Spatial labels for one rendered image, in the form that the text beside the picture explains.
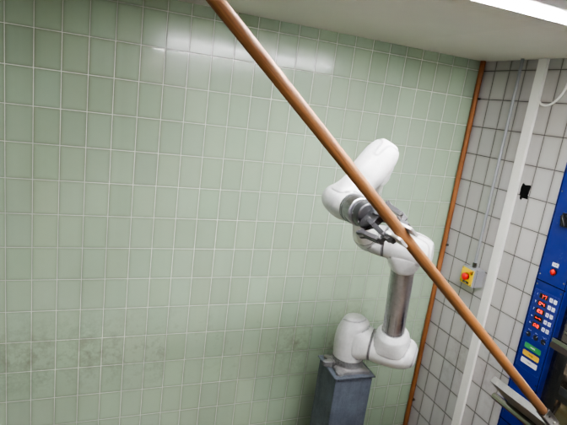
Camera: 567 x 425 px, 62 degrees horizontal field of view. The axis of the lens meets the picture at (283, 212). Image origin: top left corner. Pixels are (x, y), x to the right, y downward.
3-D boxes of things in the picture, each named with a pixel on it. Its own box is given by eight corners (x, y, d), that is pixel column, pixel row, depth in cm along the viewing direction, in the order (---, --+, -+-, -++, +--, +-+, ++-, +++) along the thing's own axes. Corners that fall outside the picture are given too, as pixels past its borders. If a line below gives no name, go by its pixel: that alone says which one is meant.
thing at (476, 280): (468, 281, 263) (472, 264, 261) (481, 287, 254) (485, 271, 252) (458, 281, 261) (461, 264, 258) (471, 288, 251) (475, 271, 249)
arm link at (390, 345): (374, 343, 241) (417, 357, 233) (365, 367, 229) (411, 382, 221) (389, 217, 200) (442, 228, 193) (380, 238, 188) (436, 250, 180)
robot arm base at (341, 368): (315, 357, 242) (316, 346, 240) (353, 354, 249) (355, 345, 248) (329, 377, 225) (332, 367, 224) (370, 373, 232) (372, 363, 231)
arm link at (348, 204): (350, 228, 145) (360, 234, 139) (333, 208, 141) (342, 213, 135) (371, 207, 145) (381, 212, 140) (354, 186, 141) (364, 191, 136)
